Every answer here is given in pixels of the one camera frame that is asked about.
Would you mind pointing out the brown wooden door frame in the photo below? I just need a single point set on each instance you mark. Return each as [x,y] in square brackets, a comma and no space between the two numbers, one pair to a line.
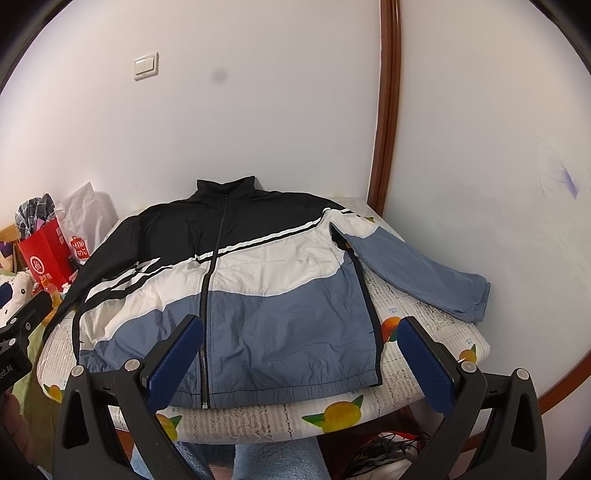
[388,103]

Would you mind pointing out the plaid cloth in bag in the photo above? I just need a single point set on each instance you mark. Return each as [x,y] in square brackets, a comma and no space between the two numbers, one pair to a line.
[33,214]

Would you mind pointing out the white plastic shopping bag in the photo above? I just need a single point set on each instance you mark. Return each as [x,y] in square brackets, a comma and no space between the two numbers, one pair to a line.
[85,218]

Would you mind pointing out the black white blue jacket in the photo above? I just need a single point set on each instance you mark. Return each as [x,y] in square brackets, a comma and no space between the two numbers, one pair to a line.
[276,280]

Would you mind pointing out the person's left hand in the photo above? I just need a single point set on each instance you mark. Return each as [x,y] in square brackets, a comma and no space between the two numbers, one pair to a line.
[16,425]

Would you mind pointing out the green blanket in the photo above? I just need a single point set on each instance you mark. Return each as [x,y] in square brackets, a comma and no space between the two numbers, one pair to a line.
[39,410]

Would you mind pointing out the orange drink bottle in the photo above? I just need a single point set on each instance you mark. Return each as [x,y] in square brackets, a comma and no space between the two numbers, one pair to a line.
[52,290]

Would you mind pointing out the fruit print table cover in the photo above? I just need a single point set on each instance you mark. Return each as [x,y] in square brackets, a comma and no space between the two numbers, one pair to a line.
[286,421]

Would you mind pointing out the red paper shopping bag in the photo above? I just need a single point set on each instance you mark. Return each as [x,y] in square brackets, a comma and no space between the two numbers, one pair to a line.
[47,255]

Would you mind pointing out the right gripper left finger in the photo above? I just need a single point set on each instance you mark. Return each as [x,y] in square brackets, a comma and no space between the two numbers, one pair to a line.
[86,443]

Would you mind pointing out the white flower pattern cushion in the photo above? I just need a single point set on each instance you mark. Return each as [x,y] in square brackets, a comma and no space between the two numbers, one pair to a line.
[16,291]

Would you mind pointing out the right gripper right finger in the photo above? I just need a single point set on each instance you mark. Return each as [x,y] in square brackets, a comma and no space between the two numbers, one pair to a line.
[513,446]

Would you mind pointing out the white wall light switch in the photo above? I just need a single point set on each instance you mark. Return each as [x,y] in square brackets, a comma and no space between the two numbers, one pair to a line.
[146,66]

